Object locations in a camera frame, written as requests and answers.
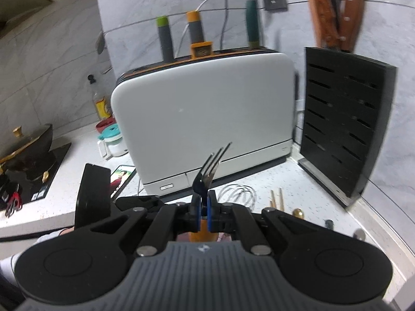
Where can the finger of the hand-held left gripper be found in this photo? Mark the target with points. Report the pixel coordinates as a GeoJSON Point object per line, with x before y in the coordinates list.
{"type": "Point", "coordinates": [139, 202]}

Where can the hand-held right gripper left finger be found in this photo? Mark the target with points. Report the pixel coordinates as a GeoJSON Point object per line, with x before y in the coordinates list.
{"type": "Point", "coordinates": [195, 212]}

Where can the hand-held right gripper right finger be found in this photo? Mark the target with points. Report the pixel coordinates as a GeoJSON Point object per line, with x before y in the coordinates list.
{"type": "Point", "coordinates": [211, 212]}

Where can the metal whisk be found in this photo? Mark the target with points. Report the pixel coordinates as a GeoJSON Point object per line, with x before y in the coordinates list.
{"type": "Point", "coordinates": [240, 196]}

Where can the person's left forearm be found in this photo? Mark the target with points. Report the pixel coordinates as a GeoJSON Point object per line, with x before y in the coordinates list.
{"type": "Point", "coordinates": [48, 238]}

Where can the smartphone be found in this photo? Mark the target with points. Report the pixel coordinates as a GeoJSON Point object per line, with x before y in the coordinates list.
{"type": "Point", "coordinates": [120, 181]}

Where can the black cooktop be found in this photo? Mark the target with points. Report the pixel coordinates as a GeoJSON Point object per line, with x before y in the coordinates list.
{"type": "Point", "coordinates": [35, 188]}

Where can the white cup with teal lid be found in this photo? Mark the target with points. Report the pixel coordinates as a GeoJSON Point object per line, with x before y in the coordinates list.
{"type": "Point", "coordinates": [113, 142]}

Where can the red lid container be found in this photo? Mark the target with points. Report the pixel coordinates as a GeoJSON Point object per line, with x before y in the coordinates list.
{"type": "Point", "coordinates": [105, 124]}

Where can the black wok with lid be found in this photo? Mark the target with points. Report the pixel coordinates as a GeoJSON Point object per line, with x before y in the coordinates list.
{"type": "Point", "coordinates": [29, 149]}

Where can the gold spoon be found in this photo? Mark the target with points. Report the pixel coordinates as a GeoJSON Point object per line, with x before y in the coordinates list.
{"type": "Point", "coordinates": [299, 213]}

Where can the oil bottle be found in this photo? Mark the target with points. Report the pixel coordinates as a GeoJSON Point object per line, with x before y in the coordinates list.
{"type": "Point", "coordinates": [102, 103]}

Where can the white knife holder appliance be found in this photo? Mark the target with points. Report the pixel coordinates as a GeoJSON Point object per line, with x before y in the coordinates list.
{"type": "Point", "coordinates": [201, 116]}

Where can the silver spoon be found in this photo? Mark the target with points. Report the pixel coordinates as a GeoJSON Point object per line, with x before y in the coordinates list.
{"type": "Point", "coordinates": [359, 234]}

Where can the black knife block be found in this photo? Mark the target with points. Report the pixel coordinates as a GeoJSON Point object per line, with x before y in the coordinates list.
{"type": "Point", "coordinates": [343, 120]}

